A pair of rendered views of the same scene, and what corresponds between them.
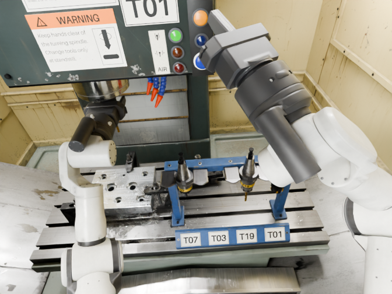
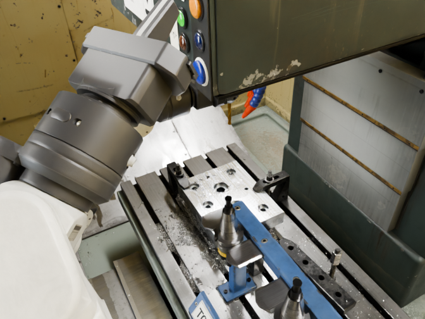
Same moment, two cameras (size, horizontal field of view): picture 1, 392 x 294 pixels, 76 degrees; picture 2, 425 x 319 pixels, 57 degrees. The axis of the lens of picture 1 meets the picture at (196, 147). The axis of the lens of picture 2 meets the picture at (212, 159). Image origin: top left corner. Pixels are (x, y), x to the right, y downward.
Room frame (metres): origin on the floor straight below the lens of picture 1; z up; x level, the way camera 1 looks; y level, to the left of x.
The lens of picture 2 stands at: (0.29, -0.43, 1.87)
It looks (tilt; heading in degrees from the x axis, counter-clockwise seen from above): 39 degrees down; 63
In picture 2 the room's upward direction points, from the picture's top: 3 degrees counter-clockwise
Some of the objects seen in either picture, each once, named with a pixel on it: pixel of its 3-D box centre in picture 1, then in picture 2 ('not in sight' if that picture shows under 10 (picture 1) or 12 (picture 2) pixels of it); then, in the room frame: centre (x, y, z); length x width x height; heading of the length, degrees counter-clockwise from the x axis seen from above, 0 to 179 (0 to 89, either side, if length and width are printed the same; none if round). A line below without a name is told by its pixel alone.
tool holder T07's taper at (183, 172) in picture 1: (182, 168); (228, 221); (0.57, 0.05, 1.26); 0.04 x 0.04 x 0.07
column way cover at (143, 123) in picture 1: (143, 105); (352, 129); (1.15, 0.26, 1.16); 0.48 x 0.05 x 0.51; 89
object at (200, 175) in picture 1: (200, 177); (242, 254); (0.57, -0.01, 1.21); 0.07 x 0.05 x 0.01; 179
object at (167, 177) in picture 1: (168, 179); (216, 219); (0.57, 0.10, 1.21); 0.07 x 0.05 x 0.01; 179
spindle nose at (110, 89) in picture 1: (97, 70); not in sight; (0.70, 0.26, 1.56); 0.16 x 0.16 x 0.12
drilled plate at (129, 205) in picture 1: (122, 189); (227, 201); (0.74, 0.35, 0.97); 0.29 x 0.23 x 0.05; 89
